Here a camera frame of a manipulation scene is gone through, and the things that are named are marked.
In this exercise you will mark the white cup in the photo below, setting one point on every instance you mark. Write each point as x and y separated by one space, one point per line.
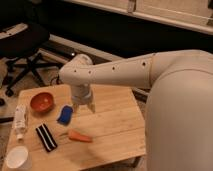
18 159

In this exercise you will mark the orange carrot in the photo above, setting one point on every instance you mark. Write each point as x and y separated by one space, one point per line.
76 136

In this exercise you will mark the wooden table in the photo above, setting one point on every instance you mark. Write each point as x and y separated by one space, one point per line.
116 127

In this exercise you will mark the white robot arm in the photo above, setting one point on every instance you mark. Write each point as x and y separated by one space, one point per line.
179 107

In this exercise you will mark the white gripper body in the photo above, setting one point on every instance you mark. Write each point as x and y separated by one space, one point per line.
82 94

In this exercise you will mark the orange ceramic bowl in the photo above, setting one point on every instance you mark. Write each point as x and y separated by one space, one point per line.
42 102

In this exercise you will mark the metal rail beam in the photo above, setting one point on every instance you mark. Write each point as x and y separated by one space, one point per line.
100 55

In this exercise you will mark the clear plastic bottle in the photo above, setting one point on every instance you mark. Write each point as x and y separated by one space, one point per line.
20 121

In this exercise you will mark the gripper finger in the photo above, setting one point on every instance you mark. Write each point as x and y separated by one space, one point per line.
75 107
91 106

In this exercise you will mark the black white striped cloth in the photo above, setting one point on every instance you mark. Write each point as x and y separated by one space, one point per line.
46 138

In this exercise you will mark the black office chair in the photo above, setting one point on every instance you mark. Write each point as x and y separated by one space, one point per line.
20 40

